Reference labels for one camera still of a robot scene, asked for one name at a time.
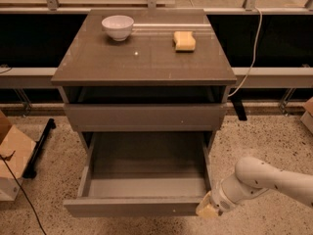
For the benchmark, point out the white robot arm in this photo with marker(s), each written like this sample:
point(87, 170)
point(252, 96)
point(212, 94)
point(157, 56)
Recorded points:
point(253, 178)

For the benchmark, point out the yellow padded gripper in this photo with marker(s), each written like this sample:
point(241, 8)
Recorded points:
point(222, 200)

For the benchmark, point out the grey drawer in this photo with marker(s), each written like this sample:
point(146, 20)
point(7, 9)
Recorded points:
point(130, 118)
point(142, 174)

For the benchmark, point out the yellow sponge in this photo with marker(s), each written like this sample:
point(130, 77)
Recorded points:
point(184, 41)

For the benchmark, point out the grey drawer cabinet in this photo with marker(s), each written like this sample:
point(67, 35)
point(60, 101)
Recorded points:
point(145, 68)

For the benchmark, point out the cardboard box left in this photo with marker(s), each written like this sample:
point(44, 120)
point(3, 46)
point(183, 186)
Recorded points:
point(15, 146)

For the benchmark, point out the cardboard box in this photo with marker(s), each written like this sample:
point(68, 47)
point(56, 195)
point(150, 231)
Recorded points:
point(307, 117)
point(15, 146)

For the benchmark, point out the black stand foot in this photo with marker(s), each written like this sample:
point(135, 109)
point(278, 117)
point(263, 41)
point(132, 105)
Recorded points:
point(30, 171)
point(239, 109)

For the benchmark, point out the black stand foot left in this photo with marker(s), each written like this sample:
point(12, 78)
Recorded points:
point(30, 171)

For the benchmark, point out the cardboard box right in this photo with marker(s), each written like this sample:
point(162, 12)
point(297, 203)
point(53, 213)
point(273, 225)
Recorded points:
point(307, 117)

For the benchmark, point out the closed grey top drawer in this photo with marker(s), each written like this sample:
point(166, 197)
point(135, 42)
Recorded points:
point(130, 118)

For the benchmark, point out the white ceramic bowl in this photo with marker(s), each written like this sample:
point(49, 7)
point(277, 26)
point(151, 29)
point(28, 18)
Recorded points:
point(118, 27)

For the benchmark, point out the black stand foot right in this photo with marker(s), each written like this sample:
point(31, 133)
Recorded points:
point(239, 109)

